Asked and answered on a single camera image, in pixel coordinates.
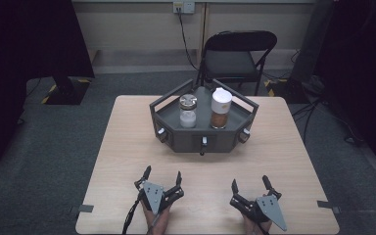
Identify person's left hand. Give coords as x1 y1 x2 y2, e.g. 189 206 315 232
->
141 203 173 235

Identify glass jar with silver lid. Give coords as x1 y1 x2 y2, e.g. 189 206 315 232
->
178 93 199 129

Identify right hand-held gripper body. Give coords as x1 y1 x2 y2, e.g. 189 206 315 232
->
229 189 289 232

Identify black floor cables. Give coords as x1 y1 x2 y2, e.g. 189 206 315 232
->
291 97 364 147

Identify spice jar with white lid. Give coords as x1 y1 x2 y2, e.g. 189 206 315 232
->
210 86 234 130

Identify black curtain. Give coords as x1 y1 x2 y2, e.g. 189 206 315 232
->
315 0 376 182
0 0 96 175

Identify grey table edge bracket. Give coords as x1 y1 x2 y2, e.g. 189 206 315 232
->
70 204 95 215
316 200 343 214

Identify dark grey corner rack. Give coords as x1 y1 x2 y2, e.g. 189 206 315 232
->
149 77 260 157

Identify grey stand post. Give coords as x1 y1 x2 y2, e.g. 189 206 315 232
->
290 0 337 83

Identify black power cable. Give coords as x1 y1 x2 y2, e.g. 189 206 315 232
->
176 9 200 71

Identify black stand base striped tape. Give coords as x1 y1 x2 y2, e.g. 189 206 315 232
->
263 77 311 104
40 75 92 106

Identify person's right hand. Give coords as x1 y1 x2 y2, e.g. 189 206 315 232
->
241 212 273 235

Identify white wall socket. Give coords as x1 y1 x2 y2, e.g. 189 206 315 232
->
172 0 196 15

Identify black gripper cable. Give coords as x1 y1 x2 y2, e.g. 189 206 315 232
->
121 195 144 235

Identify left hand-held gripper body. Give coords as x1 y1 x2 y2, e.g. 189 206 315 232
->
133 177 185 215

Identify black folding chair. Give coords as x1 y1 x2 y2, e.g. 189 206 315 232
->
196 29 278 97

